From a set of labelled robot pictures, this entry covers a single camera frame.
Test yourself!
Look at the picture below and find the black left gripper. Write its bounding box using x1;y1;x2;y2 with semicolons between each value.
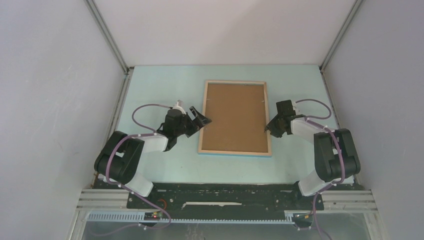
174;106;211;138

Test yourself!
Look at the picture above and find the brown cardboard backing board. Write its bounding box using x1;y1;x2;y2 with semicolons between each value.
201;83;269;154

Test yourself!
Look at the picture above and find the wooden picture frame with glass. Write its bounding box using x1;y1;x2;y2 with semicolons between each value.
197;79;273;158

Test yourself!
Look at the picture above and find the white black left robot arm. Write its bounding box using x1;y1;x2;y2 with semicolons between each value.
93;102;212;208

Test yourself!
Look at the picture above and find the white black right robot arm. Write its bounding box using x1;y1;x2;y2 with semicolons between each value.
265;100;361;209

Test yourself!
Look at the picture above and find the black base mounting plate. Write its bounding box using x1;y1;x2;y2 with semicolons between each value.
92;180;325;221

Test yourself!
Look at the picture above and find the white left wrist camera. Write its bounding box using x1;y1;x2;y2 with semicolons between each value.
171;99;186;115

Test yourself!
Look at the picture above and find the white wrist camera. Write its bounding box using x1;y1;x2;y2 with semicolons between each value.
171;99;186;115
292;102;300;115

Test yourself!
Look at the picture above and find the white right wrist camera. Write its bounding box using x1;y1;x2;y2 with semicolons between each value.
292;102;300;115

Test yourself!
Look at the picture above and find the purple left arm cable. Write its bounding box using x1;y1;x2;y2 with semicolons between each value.
104;99;175;238

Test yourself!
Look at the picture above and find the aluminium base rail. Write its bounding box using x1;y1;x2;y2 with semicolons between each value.
76;189;377;225

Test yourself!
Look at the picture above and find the right aluminium corner post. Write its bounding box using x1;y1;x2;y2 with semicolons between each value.
319;0;365;74

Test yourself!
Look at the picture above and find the aluminium corner post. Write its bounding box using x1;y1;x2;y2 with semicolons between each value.
84;0;130;75
319;0;365;74

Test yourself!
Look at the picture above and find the left aluminium corner post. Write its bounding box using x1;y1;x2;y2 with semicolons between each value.
84;0;130;75

